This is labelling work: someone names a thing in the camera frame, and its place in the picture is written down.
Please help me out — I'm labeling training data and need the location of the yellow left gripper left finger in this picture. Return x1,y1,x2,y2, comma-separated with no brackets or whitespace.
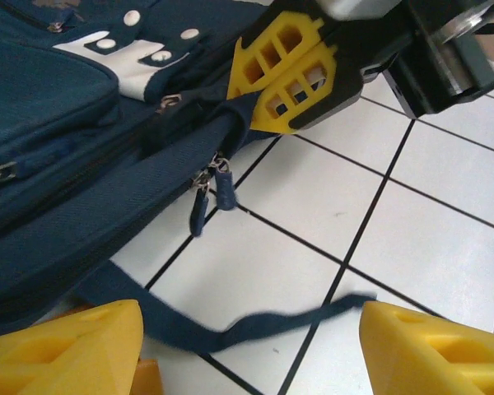
0,300,164,395

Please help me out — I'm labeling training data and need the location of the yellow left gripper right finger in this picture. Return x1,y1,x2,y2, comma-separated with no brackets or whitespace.
360,301,494,395

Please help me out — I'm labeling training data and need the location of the navy blue student backpack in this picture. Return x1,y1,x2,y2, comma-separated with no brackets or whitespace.
0,0,378,356

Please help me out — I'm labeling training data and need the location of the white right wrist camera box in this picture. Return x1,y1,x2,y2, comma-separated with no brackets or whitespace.
316,0,408,21

